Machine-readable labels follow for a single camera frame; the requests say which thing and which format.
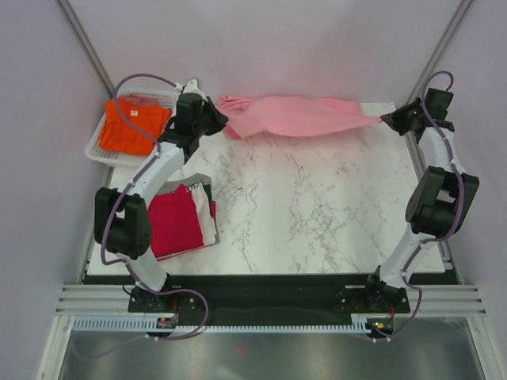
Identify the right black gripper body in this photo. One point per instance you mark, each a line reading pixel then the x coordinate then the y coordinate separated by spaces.
pixel 413 112

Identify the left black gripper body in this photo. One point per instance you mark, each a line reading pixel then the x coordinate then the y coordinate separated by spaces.
pixel 200 126

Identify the pink t shirt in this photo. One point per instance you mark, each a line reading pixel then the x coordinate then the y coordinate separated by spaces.
pixel 296 117

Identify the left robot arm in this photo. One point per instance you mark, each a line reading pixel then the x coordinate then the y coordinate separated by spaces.
pixel 121 223

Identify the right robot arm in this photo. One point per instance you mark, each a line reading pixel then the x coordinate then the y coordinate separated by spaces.
pixel 440 202

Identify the dark pink shirt in basket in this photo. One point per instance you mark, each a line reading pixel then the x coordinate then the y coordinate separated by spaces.
pixel 138 100

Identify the orange t shirt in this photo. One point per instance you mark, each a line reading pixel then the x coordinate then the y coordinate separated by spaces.
pixel 118 136

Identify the folded red t shirt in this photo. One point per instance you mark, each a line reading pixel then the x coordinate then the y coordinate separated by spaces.
pixel 175 223

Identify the folded white t shirt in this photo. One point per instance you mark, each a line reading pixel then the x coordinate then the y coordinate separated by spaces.
pixel 201 188

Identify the right aluminium frame post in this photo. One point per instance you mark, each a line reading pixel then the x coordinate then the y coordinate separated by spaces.
pixel 444 40

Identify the aluminium frame post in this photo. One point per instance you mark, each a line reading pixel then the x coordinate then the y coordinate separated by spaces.
pixel 80 34
pixel 444 40

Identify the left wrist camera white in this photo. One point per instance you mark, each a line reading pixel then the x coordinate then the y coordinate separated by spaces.
pixel 192 87

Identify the left aluminium frame post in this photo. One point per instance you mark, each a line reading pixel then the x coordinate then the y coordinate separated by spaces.
pixel 80 34

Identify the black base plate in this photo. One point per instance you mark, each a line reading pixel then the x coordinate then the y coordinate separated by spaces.
pixel 267 298

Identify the white slotted cable duct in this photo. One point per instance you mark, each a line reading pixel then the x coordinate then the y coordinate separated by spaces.
pixel 167 323

